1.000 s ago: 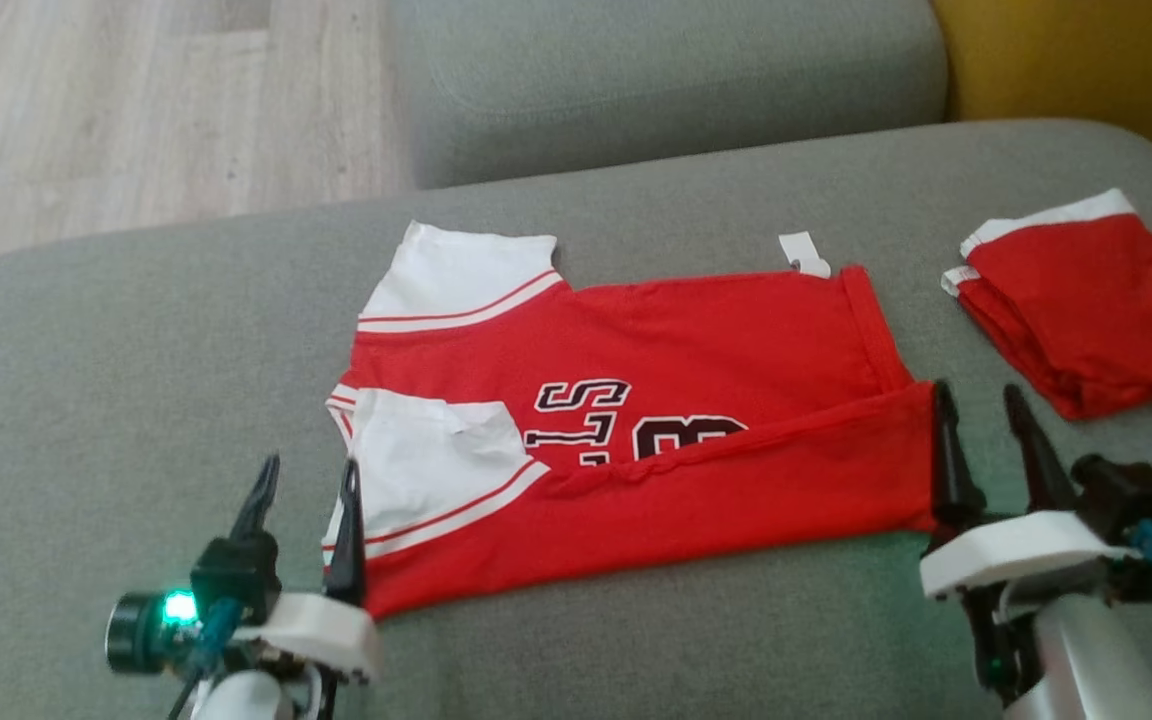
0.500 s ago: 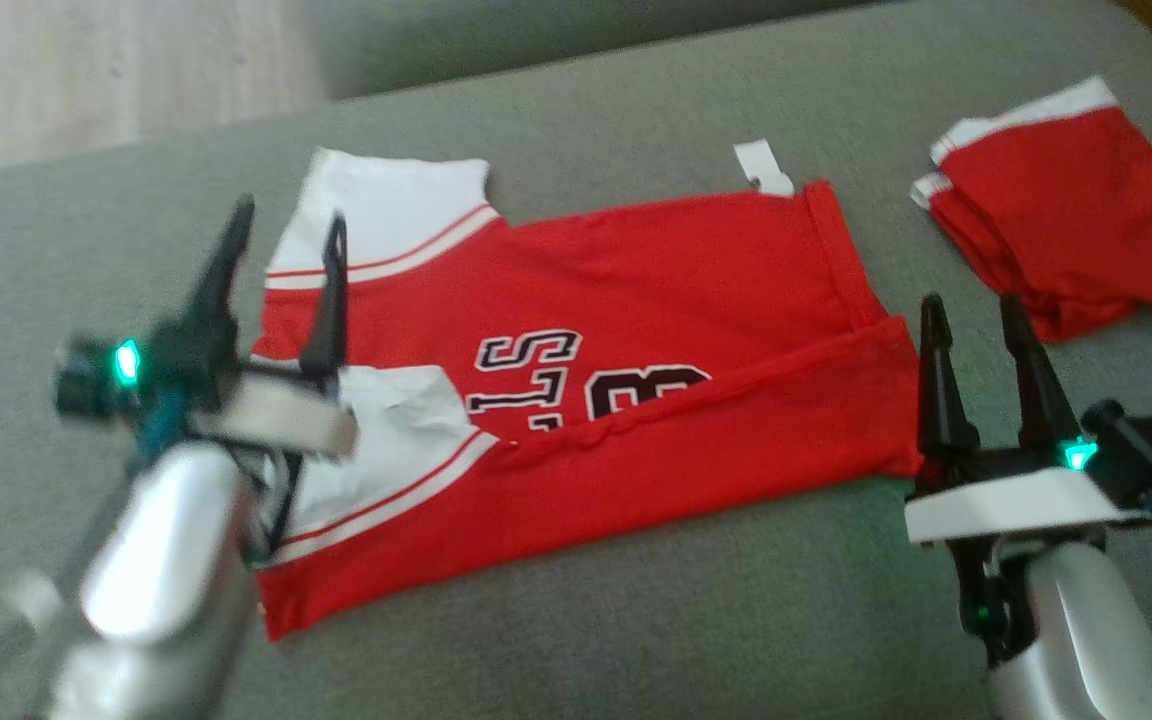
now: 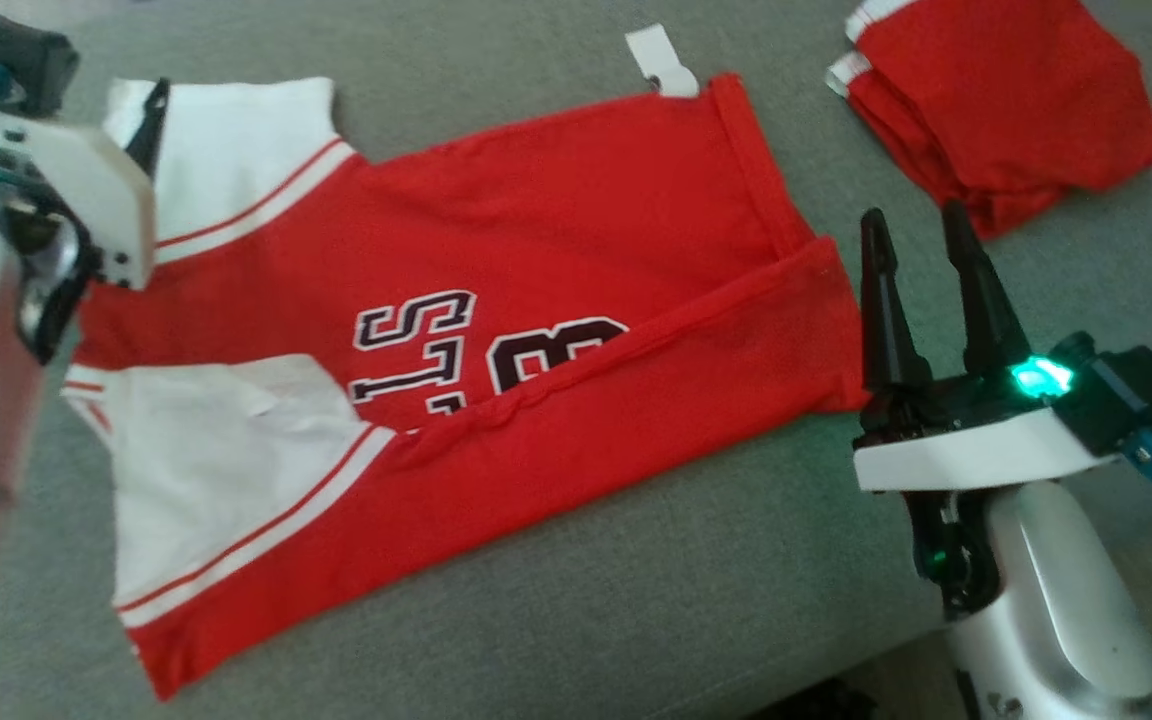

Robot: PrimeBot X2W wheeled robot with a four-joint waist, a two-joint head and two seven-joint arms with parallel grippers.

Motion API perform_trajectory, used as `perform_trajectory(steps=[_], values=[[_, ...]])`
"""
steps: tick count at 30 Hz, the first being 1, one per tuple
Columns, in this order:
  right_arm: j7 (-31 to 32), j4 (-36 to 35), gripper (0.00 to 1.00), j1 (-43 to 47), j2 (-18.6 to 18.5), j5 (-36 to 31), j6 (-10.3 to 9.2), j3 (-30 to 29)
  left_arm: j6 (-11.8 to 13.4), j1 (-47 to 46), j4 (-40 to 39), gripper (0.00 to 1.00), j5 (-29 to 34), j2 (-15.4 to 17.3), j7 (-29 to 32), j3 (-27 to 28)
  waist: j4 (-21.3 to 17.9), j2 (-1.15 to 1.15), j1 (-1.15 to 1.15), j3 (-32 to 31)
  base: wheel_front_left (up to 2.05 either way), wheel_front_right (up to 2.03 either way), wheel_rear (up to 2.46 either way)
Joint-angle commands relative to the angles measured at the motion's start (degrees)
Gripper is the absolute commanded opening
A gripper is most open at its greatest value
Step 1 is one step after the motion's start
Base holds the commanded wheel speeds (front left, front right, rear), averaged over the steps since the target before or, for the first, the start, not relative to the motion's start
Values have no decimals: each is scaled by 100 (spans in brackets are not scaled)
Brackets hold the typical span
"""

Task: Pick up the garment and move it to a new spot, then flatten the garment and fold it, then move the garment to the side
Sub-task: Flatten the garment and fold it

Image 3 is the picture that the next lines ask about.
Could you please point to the red jersey shirt white sleeves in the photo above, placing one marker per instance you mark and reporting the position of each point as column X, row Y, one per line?
column 536, row 250

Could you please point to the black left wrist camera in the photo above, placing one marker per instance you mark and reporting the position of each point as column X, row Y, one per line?
column 16, row 60

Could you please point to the red shorts white trim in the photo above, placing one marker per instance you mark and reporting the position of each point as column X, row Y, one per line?
column 1006, row 100

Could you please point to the grey fabric sofa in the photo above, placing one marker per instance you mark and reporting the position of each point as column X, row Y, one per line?
column 636, row 600

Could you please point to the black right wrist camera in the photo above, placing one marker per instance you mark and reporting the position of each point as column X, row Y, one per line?
column 1126, row 390

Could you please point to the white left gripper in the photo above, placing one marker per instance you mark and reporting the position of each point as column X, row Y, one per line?
column 86, row 180

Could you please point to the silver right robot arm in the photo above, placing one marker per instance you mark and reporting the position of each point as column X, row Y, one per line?
column 1056, row 620

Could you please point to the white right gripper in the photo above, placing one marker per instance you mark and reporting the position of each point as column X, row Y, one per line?
column 976, row 450

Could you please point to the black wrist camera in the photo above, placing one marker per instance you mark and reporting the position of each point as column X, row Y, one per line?
column 16, row 60
column 1126, row 390

